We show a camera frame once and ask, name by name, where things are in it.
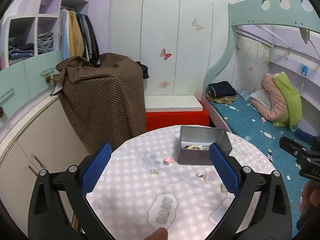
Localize white shelf unit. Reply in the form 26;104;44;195
1;0;88;69

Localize red stool white top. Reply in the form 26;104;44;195
144;95;209;131

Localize grey metal box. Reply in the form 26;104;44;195
177;126;233;166

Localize pearl earring gold bow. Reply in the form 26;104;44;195
150;170;159;175

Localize beige cabinet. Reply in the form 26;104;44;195
1;96;89;234

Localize left hand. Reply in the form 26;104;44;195
144;228;168;240

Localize teal bed mattress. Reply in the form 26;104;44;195
209;94;312;235

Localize brown dotted cloth cover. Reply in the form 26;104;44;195
53;53;146;152

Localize hanging clothes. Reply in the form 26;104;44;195
59;9;101;67

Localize pink cat hair clip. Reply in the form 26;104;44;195
163;157;175;165

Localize right hand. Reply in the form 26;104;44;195
300;180;319;212

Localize teal bunk bed frame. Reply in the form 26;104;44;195
203;0;319;95

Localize folded dark clothes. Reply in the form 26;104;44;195
206;81;237;105

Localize pink checked tablecloth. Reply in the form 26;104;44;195
85;125;276;240

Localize teal drawer unit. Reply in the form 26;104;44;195
1;50;61;125

